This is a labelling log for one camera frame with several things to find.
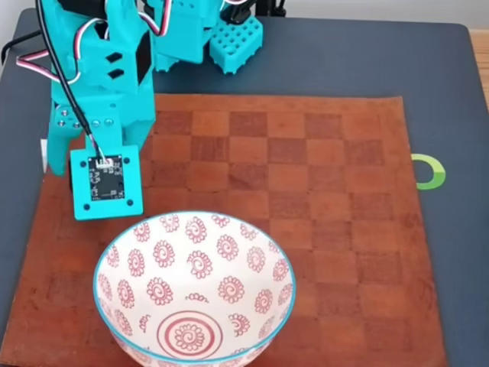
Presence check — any white bowl with red flowers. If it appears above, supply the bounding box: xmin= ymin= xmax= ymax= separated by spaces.
xmin=92 ymin=210 xmax=297 ymax=367

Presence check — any thin black camera cable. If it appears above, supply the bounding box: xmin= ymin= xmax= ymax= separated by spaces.
xmin=34 ymin=0 xmax=112 ymax=170

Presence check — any green ring sticker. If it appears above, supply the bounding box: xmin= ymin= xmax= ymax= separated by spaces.
xmin=410 ymin=153 xmax=447 ymax=191

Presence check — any turquoise camera mount with board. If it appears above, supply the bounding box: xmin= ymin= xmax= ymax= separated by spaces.
xmin=69 ymin=144 xmax=145 ymax=222

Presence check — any black table clamp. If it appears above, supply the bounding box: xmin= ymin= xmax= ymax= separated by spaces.
xmin=254 ymin=0 xmax=288 ymax=18

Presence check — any red white servo wire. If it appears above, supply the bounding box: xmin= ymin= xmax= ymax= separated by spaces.
xmin=135 ymin=0 xmax=173 ymax=39
xmin=15 ymin=17 xmax=112 ymax=84

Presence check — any brown leather chessboard mat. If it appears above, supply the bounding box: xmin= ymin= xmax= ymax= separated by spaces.
xmin=0 ymin=93 xmax=449 ymax=367

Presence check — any thick black cable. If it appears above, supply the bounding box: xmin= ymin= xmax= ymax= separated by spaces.
xmin=0 ymin=30 xmax=43 ymax=64

